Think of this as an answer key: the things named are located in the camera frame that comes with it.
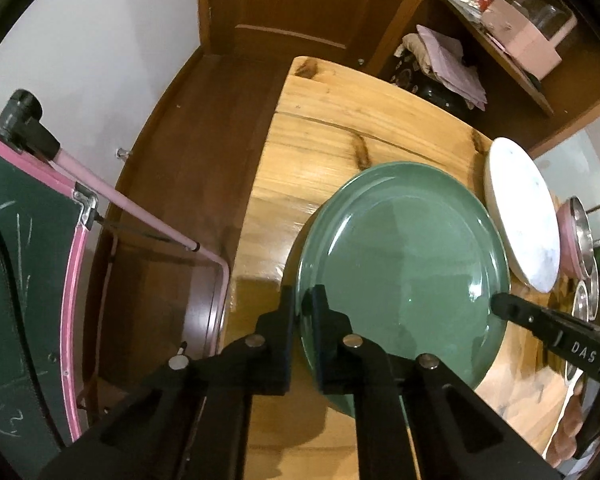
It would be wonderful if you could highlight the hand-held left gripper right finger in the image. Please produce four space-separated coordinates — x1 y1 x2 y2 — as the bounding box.
300 284 563 480

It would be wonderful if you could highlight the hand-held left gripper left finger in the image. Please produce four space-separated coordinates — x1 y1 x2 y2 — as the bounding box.
40 285 301 480

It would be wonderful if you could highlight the black easel hinge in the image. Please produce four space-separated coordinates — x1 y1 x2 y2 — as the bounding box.
0 89 62 159

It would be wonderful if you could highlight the large steel bowl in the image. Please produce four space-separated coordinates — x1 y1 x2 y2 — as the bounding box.
569 196 595 282

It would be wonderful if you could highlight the pink bowl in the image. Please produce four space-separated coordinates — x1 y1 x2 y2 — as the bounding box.
555 201 586 277

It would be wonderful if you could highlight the white marble pattern plate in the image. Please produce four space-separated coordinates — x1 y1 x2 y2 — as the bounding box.
482 137 564 294

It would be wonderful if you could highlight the green ceramic plate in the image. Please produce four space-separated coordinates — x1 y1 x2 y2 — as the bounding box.
295 161 512 420

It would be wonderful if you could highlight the brown wooden door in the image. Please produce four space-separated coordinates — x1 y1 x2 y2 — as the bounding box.
197 0 433 68

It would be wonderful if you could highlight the small steel bowl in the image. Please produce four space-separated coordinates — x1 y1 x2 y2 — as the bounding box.
574 279 600 322

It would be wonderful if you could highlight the pink easel leg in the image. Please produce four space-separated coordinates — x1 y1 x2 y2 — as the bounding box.
50 152 230 353

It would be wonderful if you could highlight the pink framed green chalkboard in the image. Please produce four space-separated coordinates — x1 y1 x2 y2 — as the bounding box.
0 117 100 450

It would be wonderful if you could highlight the clear glass jar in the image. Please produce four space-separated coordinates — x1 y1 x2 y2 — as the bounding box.
511 0 570 41

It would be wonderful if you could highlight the pink box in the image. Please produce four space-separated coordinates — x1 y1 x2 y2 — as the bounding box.
481 0 579 81

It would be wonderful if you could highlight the brown wooden shelf unit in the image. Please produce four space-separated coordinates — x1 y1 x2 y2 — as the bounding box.
360 0 600 157

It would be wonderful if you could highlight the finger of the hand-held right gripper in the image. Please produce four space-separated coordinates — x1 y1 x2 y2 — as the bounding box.
490 292 600 369

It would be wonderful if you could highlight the dark floral jar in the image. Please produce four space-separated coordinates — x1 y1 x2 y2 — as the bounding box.
389 52 473 122

